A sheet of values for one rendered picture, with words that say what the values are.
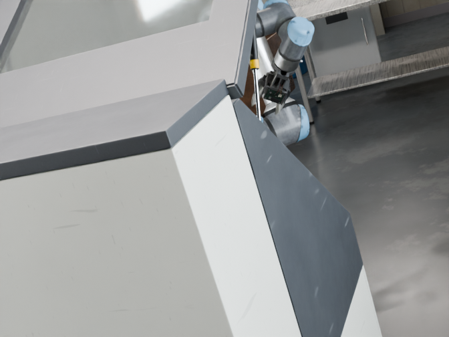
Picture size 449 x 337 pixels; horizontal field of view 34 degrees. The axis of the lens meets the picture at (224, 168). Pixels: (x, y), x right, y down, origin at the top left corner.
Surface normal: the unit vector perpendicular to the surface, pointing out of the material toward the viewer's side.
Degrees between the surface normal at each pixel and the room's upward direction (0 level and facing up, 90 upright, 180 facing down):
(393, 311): 0
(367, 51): 90
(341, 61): 90
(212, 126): 90
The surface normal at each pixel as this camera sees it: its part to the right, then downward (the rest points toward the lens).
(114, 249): -0.31, 0.38
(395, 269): -0.29, -0.91
